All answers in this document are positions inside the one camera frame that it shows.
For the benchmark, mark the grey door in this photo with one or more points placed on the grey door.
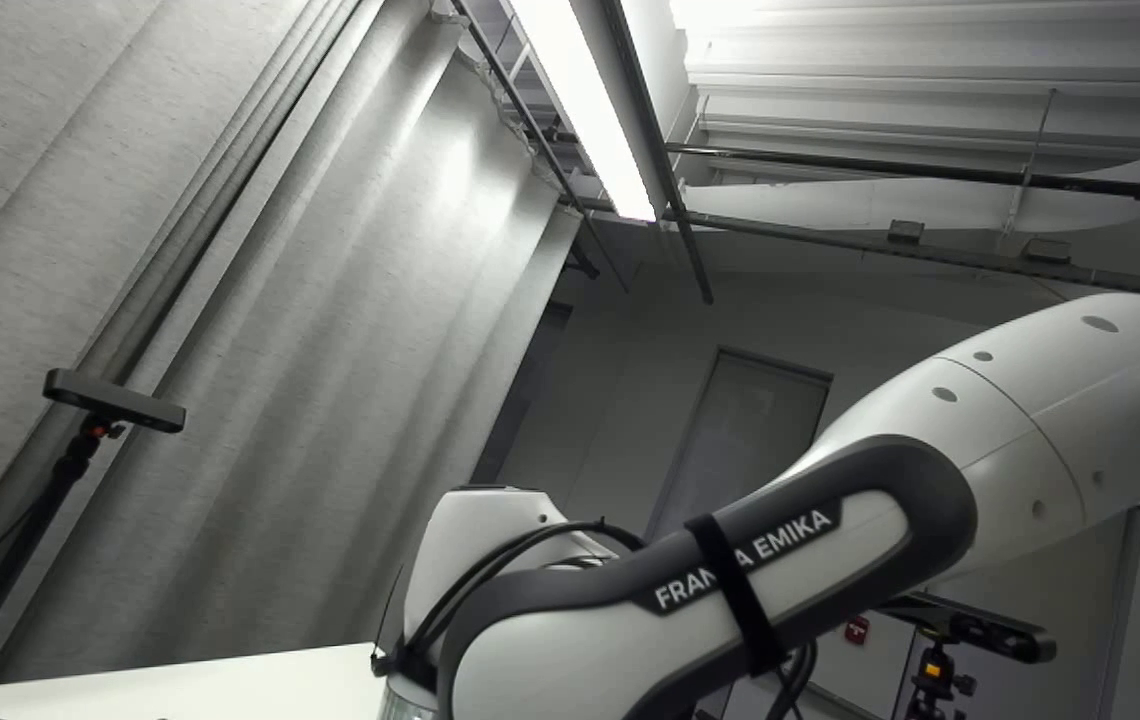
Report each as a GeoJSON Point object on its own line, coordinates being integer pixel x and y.
{"type": "Point", "coordinates": [744, 440]}

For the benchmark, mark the black tripod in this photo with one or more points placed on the black tripod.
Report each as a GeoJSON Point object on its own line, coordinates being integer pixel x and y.
{"type": "Point", "coordinates": [20, 544]}
{"type": "Point", "coordinates": [936, 684]}

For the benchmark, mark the grey metal curtain pole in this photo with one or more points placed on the grey metal curtain pole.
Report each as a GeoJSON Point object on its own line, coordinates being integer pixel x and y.
{"type": "Point", "coordinates": [143, 300]}

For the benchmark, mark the black stereo camera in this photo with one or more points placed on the black stereo camera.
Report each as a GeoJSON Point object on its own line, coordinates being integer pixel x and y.
{"type": "Point", "coordinates": [971, 624]}
{"type": "Point", "coordinates": [112, 401]}

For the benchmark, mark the black ceiling pipe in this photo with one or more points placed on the black ceiling pipe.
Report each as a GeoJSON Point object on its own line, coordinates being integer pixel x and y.
{"type": "Point", "coordinates": [940, 170]}

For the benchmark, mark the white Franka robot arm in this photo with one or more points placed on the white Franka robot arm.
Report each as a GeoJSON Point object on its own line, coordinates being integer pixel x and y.
{"type": "Point", "coordinates": [1032, 440]}

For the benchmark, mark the grey curtain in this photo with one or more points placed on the grey curtain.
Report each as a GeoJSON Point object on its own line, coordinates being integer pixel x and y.
{"type": "Point", "coordinates": [260, 335]}

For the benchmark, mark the ceiling light fixture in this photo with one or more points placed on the ceiling light fixture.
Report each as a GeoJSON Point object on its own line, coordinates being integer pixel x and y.
{"type": "Point", "coordinates": [585, 94]}

